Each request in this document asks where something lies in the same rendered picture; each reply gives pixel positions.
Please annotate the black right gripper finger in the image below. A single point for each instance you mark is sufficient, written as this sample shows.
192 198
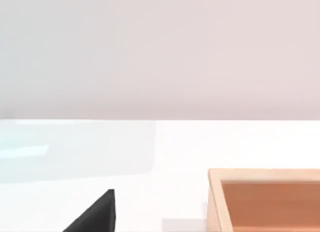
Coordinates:
100 215

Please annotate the shallow salmon-coloured box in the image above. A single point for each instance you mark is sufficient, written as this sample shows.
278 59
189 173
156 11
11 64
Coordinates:
270 204

